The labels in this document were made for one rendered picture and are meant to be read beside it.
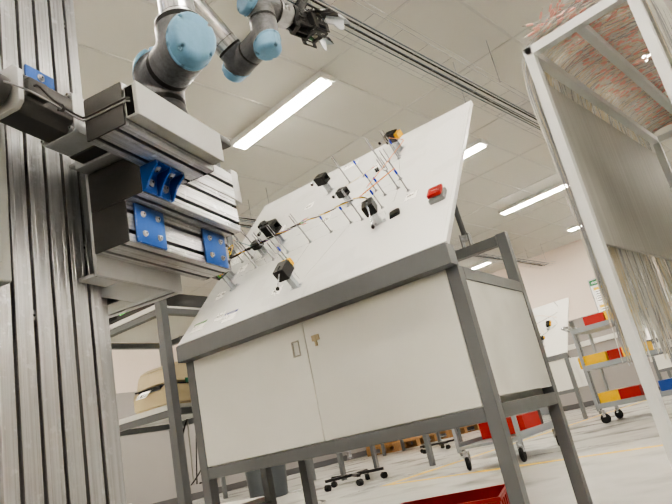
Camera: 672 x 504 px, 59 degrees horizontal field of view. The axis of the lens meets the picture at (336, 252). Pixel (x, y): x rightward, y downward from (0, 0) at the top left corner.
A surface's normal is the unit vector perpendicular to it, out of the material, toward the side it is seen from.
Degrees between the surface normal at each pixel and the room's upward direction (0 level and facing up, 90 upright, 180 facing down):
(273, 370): 90
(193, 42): 98
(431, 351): 90
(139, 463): 90
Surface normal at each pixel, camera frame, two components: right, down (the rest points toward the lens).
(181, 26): 0.65, -0.23
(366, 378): -0.57, -0.13
